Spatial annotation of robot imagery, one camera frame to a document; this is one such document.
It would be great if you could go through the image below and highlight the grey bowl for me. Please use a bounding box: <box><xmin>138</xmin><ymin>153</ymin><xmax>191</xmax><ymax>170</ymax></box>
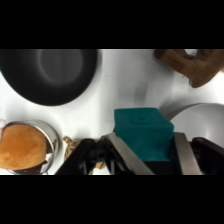
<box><xmin>163</xmin><ymin>102</ymin><xmax>224</xmax><ymax>144</ymax></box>

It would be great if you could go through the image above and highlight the brown moose plush toy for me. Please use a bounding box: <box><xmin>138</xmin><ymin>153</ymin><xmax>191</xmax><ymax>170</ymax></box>
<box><xmin>153</xmin><ymin>49</ymin><xmax>224</xmax><ymax>89</ymax></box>

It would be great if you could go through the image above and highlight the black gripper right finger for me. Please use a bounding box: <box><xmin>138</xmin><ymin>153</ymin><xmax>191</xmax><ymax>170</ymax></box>
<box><xmin>173</xmin><ymin>131</ymin><xmax>224</xmax><ymax>176</ymax></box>

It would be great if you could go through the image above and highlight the orange bowl in metal holder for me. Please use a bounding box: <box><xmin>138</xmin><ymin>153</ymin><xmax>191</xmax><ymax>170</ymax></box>
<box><xmin>0</xmin><ymin>119</ymin><xmax>61</xmax><ymax>176</ymax></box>

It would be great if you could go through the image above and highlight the orange plush ball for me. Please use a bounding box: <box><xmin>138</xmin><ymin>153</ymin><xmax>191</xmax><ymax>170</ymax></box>
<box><xmin>0</xmin><ymin>123</ymin><xmax>49</xmax><ymax>171</ymax></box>

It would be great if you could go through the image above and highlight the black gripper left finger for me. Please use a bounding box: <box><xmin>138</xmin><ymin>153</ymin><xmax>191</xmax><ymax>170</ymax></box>
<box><xmin>54</xmin><ymin>131</ymin><xmax>155</xmax><ymax>176</ymax></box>

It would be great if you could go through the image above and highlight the black bowl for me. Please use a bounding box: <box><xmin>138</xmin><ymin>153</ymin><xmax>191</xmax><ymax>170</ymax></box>
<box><xmin>0</xmin><ymin>49</ymin><xmax>99</xmax><ymax>107</ymax></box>

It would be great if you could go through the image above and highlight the tiger plush toy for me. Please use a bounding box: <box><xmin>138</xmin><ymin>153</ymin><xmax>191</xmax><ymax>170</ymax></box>
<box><xmin>61</xmin><ymin>135</ymin><xmax>106</xmax><ymax>176</ymax></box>

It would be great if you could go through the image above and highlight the blue cube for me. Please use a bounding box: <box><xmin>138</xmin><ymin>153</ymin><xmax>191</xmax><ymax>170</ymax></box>
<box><xmin>113</xmin><ymin>106</ymin><xmax>176</xmax><ymax>162</ymax></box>

